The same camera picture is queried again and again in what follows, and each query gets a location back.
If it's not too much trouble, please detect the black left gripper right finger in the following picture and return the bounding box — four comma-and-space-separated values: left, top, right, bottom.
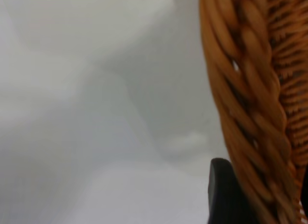
299, 165, 308, 212

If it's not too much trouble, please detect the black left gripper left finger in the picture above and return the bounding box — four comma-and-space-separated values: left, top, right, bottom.
207, 157, 268, 224

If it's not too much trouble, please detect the orange woven wicker basket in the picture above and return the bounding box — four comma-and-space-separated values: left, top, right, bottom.
199, 0, 308, 224

